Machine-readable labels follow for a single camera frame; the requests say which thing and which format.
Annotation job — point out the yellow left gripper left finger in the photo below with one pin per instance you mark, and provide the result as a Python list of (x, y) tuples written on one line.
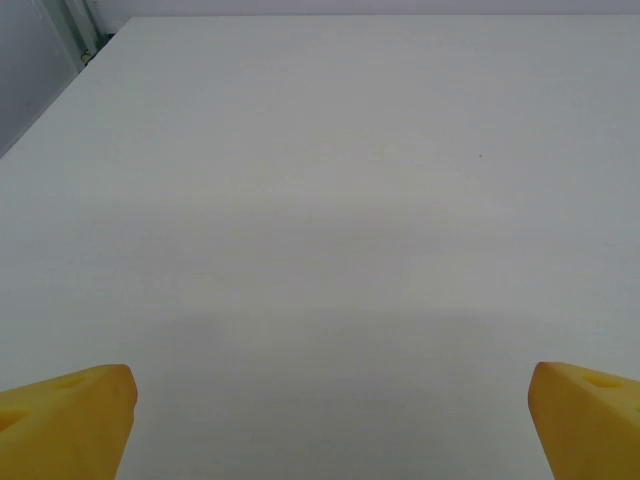
[(65, 425)]

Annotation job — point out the grey metal wall rail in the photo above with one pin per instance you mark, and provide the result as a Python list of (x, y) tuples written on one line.
[(75, 30)]

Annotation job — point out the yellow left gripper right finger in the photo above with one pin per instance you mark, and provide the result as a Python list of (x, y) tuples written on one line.
[(590, 425)]

